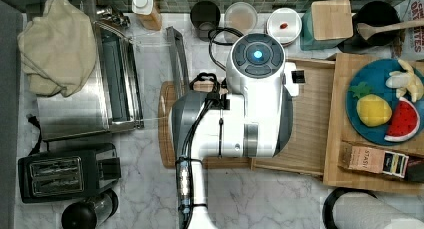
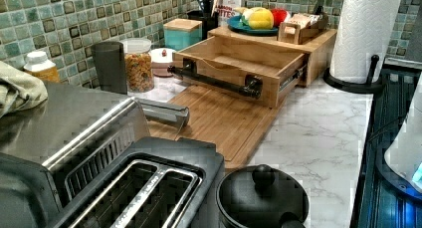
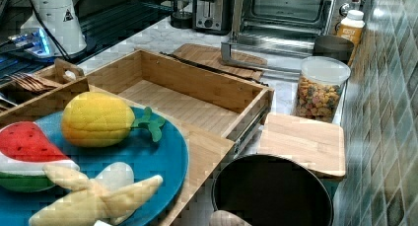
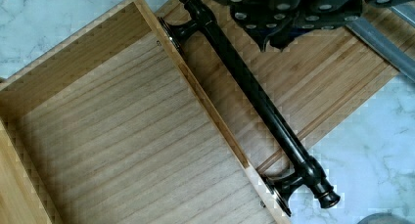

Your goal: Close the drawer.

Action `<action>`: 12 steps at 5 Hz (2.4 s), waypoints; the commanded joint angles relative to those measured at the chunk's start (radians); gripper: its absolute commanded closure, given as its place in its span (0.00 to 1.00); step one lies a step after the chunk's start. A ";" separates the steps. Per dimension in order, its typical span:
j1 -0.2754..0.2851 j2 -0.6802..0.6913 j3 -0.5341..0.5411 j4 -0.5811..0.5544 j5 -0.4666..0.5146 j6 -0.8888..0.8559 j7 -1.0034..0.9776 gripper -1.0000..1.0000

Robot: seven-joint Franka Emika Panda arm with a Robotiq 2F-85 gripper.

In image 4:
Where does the bamboo wooden drawer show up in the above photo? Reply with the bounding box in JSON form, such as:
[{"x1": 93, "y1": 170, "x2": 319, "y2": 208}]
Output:
[{"x1": 0, "y1": 0, "x2": 399, "y2": 224}]

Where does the black metal drawer handle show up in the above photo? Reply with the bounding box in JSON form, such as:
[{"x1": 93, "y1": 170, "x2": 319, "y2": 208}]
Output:
[{"x1": 159, "y1": 0, "x2": 341, "y2": 215}]

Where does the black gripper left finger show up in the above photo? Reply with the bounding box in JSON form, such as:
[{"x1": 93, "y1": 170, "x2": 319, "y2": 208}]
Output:
[{"x1": 213, "y1": 0, "x2": 300, "y2": 52}]

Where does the grey metal bar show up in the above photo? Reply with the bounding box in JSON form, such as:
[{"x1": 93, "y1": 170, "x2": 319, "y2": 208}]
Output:
[{"x1": 346, "y1": 18, "x2": 415, "y2": 81}]

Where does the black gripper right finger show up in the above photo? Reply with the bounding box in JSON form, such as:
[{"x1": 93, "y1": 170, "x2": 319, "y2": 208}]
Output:
[{"x1": 269, "y1": 0, "x2": 413, "y2": 50}]

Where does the grey round object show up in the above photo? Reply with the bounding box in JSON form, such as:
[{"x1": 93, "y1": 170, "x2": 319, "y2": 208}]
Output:
[{"x1": 357, "y1": 213, "x2": 414, "y2": 224}]

